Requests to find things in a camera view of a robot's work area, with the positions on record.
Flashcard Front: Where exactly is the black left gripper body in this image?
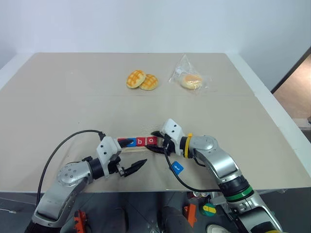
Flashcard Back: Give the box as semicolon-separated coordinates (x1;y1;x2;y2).
107;156;126;178

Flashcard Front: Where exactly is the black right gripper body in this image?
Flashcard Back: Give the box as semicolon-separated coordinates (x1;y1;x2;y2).
162;133;175;155

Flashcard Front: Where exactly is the blue letter t block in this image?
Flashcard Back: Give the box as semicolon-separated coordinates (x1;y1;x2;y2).
170;160;185;175

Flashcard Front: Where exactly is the red blue block bar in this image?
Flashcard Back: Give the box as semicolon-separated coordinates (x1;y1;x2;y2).
116;135;166;154

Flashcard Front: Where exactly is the yellow zip tie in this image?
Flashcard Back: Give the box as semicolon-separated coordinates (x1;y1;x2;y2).
183;133;193;159

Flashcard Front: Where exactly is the golden crosshatched bun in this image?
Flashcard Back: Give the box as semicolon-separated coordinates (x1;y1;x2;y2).
126;69;147;89
139;74;159;91

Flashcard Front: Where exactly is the pale round bun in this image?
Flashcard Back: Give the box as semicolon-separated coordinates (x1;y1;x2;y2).
180;74;203;90

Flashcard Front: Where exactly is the orange and black tool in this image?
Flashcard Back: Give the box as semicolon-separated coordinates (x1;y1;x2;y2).
73;209;87;233

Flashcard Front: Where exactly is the bun in plastic bag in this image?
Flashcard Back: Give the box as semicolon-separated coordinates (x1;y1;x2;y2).
168;54;212;91

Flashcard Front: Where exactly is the yellow and green object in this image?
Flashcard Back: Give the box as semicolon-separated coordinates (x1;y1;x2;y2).
202;203;217;217

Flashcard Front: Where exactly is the white shoe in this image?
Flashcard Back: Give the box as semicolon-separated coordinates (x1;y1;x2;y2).
206;223;229;233

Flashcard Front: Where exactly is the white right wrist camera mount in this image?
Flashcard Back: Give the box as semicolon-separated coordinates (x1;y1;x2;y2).
162;118;187;156

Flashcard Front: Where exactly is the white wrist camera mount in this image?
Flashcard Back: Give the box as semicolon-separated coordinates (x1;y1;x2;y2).
162;118;187;156
96;136;122;176

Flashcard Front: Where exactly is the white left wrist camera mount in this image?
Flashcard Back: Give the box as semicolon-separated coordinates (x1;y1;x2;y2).
96;136;122;176

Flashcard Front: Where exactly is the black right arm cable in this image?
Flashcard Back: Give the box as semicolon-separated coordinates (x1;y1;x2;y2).
164;150;223;193

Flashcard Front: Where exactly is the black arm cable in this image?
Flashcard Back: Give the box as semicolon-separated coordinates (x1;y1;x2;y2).
36;130;106;207
164;150;223;193

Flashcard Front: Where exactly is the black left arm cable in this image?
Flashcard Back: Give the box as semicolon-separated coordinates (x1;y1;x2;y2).
36;130;106;207

